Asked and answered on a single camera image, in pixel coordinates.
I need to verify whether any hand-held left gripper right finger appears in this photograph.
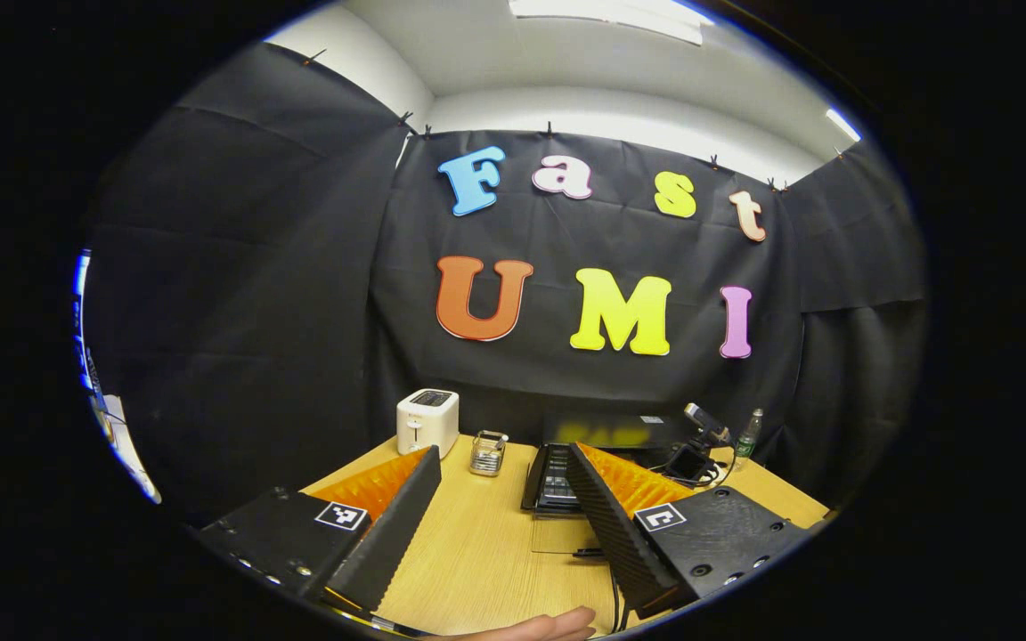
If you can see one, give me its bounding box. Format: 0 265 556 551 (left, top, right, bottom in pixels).
564 441 815 621

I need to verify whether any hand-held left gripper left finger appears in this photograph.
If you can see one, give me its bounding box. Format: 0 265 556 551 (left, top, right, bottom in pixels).
195 445 443 617

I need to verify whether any black electric oven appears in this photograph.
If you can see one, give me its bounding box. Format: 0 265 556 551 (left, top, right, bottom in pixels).
520 410 696 557

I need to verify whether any clear plastic water bottle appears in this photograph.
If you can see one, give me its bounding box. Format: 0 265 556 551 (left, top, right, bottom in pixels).
736 408 765 460

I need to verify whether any white toaster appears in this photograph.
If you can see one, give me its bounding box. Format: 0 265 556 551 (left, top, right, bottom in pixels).
396 389 460 459

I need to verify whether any small clear glass container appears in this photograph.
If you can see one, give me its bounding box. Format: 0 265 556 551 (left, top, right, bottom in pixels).
469 430 510 478

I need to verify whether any black backdrop cloth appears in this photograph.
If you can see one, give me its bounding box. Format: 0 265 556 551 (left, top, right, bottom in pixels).
81 40 931 526

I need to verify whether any large ceiling light panel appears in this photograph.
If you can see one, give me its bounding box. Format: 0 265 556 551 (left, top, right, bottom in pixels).
509 0 715 47

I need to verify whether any black cable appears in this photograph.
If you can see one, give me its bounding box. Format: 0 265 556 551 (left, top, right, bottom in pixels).
571 547 628 635

